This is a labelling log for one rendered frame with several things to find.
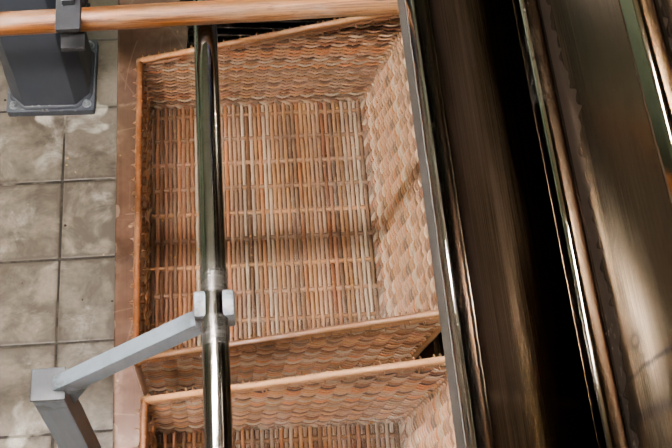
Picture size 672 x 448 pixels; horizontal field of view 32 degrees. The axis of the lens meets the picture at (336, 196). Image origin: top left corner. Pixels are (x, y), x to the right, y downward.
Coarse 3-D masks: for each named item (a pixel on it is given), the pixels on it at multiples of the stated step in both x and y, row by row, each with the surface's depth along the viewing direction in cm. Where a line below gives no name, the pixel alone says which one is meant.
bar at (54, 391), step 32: (224, 224) 135; (224, 256) 132; (224, 288) 130; (192, 320) 132; (224, 320) 128; (128, 352) 138; (160, 352) 138; (224, 352) 126; (32, 384) 147; (64, 384) 145; (224, 384) 125; (64, 416) 152; (224, 416) 123
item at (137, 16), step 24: (216, 0) 145; (240, 0) 145; (264, 0) 145; (288, 0) 145; (312, 0) 145; (336, 0) 146; (360, 0) 146; (384, 0) 146; (0, 24) 143; (24, 24) 143; (48, 24) 143; (96, 24) 144; (120, 24) 144; (144, 24) 144; (168, 24) 145; (192, 24) 145
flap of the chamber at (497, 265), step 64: (448, 0) 121; (448, 64) 117; (512, 64) 118; (448, 128) 113; (512, 128) 114; (512, 192) 111; (512, 256) 107; (448, 320) 103; (512, 320) 104; (448, 384) 102; (512, 384) 101; (576, 384) 102
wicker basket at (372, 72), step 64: (192, 64) 201; (256, 64) 201; (320, 64) 203; (384, 64) 203; (192, 128) 209; (256, 128) 209; (320, 128) 210; (384, 128) 200; (192, 192) 202; (256, 192) 203; (384, 192) 198; (192, 256) 196; (256, 256) 196; (320, 256) 197; (384, 256) 194; (256, 320) 191; (384, 320) 166; (192, 384) 183
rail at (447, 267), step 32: (416, 0) 118; (416, 32) 116; (416, 64) 115; (448, 160) 109; (448, 192) 107; (448, 224) 105; (448, 256) 104; (448, 288) 103; (480, 352) 100; (480, 384) 98; (480, 416) 97
